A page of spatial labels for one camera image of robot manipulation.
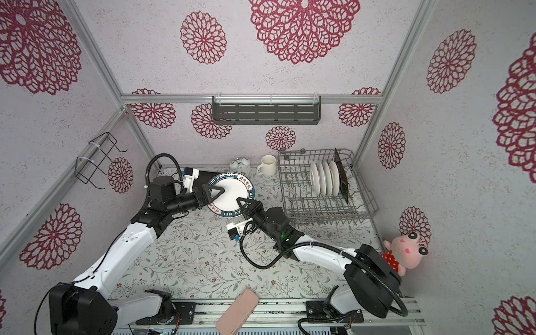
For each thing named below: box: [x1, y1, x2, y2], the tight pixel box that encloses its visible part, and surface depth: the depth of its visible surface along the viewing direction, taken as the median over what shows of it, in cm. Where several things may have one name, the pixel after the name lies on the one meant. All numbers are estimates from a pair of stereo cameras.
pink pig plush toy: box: [381, 231, 430, 277], surface depth 74 cm
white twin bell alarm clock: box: [228, 157, 251, 177], surface depth 109 cm
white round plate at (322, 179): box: [316, 161, 326, 197], surface depth 99 cm
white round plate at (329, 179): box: [322, 161, 335, 197], surface depth 99 cm
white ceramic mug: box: [256, 154, 277, 178], surface depth 116 cm
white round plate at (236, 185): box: [207, 172, 256, 218], surface depth 76 cm
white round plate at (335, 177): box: [328, 160, 340, 197], surface depth 99 cm
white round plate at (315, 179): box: [309, 160, 321, 197], surface depth 101 cm
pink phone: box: [215, 288, 260, 335], surface depth 74 cm
